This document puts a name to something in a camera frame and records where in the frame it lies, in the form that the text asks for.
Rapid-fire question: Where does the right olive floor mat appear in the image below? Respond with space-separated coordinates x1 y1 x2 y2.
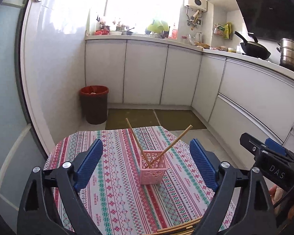
155 110 206 130

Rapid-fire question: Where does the black wok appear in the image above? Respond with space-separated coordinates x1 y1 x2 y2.
234 31 271 60

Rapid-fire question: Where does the pink perforated utensil basket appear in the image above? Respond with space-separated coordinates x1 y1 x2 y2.
139 154 168 185

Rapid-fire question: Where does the red bowl on counter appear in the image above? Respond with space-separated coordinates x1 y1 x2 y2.
94 30 109 36

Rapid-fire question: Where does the olive floor mat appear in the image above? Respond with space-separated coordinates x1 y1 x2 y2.
155 110 206 130
105 109 159 130

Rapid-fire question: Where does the left olive floor mat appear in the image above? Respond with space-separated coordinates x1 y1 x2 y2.
105 109 159 130

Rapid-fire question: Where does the glass sliding door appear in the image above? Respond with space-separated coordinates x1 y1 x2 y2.
0 0 46 232

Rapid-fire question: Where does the red brown trash bin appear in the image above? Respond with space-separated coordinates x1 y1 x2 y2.
79 85 109 125

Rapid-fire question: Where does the wooden chopstick four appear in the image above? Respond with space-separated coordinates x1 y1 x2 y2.
163 224 197 235

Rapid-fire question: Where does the wooden chopstick three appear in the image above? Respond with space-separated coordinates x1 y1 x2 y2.
157 217 202 233

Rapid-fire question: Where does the person's hand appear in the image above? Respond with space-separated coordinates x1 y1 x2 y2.
269 184 294 220

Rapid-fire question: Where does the stainless steel steamer pot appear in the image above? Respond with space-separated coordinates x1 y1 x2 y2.
277 38 294 72

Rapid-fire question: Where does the patterned tablecloth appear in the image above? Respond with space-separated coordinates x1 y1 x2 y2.
44 126 213 234

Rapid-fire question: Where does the black range hood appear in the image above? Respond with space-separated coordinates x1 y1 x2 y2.
236 0 294 41

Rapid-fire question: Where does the wooden chopstick one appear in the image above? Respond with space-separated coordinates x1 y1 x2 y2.
126 118 151 168

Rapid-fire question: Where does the wooden chopstick two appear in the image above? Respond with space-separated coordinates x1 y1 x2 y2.
150 125 193 165

